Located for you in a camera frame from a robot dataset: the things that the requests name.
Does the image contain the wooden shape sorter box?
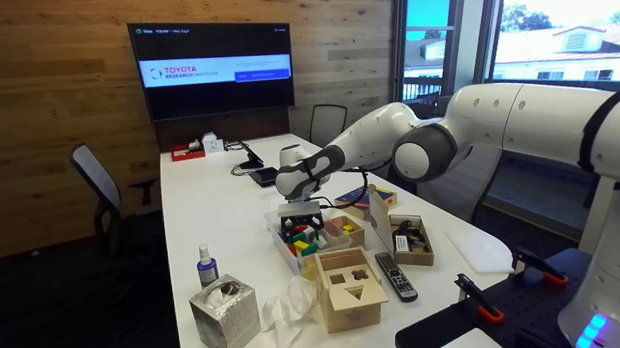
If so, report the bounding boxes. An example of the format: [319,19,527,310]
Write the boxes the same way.
[313,244,392,335]

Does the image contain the black flat device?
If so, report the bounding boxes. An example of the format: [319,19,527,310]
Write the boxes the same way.
[248,166,280,189]

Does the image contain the dark wooden cabinet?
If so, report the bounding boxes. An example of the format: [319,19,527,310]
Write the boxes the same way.
[152,106,292,153]

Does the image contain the window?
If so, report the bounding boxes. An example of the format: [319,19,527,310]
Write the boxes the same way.
[388,0,620,113]

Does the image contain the black mesh office chair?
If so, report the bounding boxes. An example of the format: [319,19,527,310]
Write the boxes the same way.
[67,137,165,260]
[306,102,351,149]

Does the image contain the small blue spray bottle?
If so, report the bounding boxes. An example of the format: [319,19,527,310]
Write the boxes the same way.
[194,243,221,289]

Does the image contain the bundle of black cables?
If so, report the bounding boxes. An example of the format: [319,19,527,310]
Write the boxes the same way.
[390,218,431,255]

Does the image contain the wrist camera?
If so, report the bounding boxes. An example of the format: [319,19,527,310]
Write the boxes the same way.
[277,200,322,219]

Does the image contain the small white box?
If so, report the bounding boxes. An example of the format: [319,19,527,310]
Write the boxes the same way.
[201,131,225,155]

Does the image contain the heap of coloured blocks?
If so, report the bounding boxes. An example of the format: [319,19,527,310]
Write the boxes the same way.
[278,222,333,261]

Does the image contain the clear plastic bin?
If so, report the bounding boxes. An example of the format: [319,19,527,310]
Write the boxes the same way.
[264,203,356,279]

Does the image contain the crumpled white tissue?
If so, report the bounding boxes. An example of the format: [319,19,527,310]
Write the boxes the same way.
[256,274,323,348]

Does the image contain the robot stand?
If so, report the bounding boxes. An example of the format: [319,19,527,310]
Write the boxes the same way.
[388,245,602,348]

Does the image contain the open cardboard box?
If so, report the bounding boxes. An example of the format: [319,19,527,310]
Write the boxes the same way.
[367,180,436,271]

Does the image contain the blue and yellow box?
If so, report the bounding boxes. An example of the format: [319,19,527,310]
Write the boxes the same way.
[333,182,400,223]

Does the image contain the black remote control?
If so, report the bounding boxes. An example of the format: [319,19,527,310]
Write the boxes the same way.
[375,249,420,305]

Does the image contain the white round device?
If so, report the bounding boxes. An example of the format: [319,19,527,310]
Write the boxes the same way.
[277,143,311,168]

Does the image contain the grey tissue box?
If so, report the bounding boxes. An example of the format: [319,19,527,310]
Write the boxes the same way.
[186,271,263,348]

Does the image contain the red tray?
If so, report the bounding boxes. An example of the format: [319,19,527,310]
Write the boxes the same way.
[169,142,206,163]

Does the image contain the black clamp with orange tips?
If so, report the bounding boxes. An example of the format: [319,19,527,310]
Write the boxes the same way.
[453,270,506,327]
[511,243,570,291]

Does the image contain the wall television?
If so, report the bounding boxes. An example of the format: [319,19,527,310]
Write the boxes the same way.
[127,10,298,124]

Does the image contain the small wooden tray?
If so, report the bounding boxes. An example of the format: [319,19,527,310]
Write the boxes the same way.
[322,213,367,251]

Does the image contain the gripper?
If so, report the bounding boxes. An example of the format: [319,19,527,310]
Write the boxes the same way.
[282,212,326,245]

